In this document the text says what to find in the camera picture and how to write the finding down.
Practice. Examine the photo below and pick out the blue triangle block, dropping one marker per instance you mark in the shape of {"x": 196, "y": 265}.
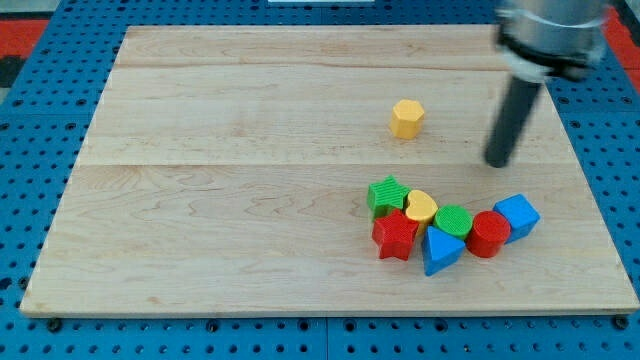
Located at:
{"x": 439, "y": 250}

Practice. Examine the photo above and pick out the red cylinder block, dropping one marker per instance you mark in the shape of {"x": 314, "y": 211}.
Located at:
{"x": 490, "y": 231}

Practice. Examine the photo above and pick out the yellow hexagon block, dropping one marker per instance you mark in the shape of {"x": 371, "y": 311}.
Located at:
{"x": 406, "y": 119}

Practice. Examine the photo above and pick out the light wooden board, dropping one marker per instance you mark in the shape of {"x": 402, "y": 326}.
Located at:
{"x": 226, "y": 168}

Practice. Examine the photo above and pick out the green cylinder block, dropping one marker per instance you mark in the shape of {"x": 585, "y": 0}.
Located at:
{"x": 454, "y": 220}

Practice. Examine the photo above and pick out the red star block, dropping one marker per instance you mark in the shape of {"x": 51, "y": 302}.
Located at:
{"x": 394, "y": 235}

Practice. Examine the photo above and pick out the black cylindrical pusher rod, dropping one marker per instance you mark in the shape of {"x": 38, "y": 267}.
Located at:
{"x": 510, "y": 121}

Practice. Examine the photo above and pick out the yellow heart block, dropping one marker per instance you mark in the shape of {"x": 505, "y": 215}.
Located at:
{"x": 420, "y": 207}

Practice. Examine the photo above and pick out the blue cube block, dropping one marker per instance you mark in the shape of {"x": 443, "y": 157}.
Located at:
{"x": 520, "y": 214}

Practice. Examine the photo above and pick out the green star block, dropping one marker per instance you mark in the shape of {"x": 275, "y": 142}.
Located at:
{"x": 385, "y": 196}

